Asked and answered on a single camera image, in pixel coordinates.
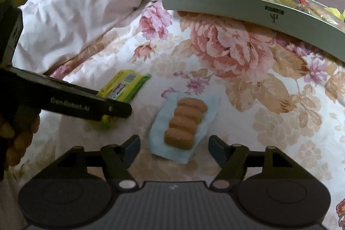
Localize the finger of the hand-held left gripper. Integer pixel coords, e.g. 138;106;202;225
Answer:
104;101;132;119

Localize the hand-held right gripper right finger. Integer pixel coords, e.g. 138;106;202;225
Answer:
209;135;314;191

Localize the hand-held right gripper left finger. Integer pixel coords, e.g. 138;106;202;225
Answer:
32;135;141;190

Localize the yellow green snack packet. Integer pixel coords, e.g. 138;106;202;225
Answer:
96;70;151;128

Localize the clear sausage pack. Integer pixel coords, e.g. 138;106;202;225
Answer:
149;92;220;164

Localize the grey cardboard tray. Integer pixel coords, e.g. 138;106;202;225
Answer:
160;0;345;62

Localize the person's left hand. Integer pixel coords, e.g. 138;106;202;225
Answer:
0;109;41;167

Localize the pale pink quilt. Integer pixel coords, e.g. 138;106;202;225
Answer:
12;0;159;77

